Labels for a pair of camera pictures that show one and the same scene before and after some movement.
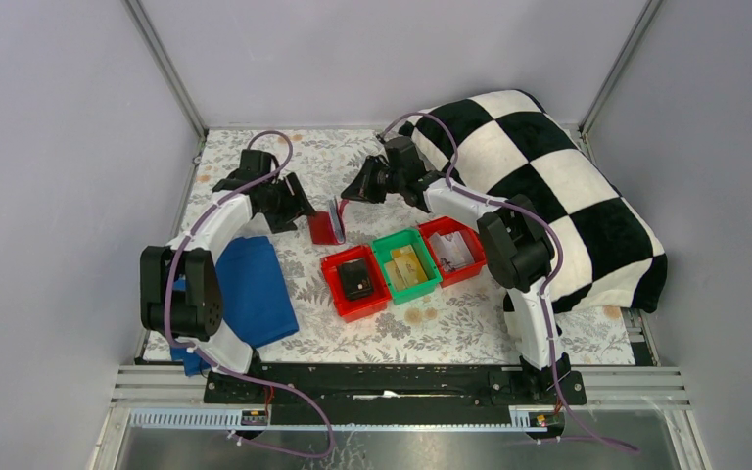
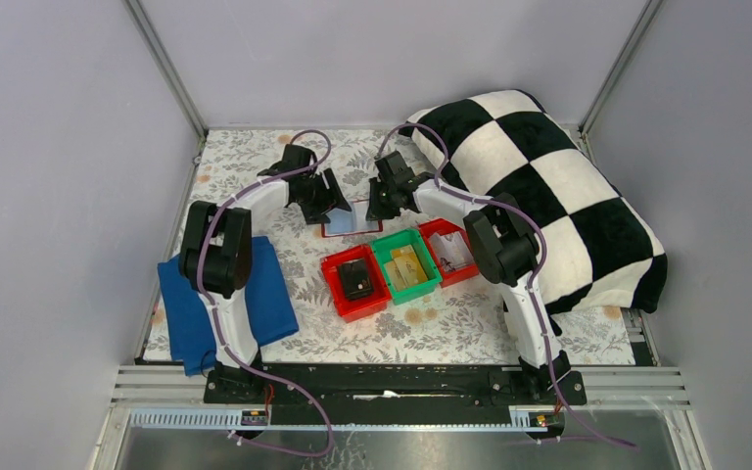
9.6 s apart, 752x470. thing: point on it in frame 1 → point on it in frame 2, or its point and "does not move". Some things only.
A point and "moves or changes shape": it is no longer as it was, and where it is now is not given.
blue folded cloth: [256, 300] does not move
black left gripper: [296, 204] → [316, 212]
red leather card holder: [329, 227] moves or changes shape
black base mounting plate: [496, 385] does not move
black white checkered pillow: [495, 146] does not move
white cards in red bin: [451, 250] does not move
